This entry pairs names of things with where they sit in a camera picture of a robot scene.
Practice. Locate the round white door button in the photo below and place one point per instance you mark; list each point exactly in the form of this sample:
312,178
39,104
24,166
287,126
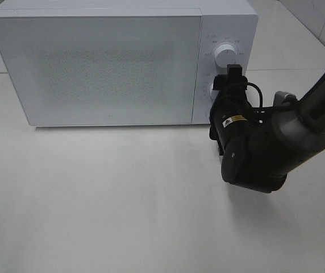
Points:
207,114

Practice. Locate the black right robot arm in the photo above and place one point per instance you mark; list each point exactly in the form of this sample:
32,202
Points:
259,146

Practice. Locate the white microwave door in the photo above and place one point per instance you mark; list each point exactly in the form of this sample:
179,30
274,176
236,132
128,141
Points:
97,70

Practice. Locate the white timer knob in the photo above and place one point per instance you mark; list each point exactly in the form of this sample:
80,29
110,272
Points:
213,93

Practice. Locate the upper white power knob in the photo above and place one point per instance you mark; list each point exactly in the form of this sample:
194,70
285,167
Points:
225,54

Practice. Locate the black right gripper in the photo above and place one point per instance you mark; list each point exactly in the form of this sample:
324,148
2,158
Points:
231,113

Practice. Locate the white microwave oven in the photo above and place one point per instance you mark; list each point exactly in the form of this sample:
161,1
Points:
221,21

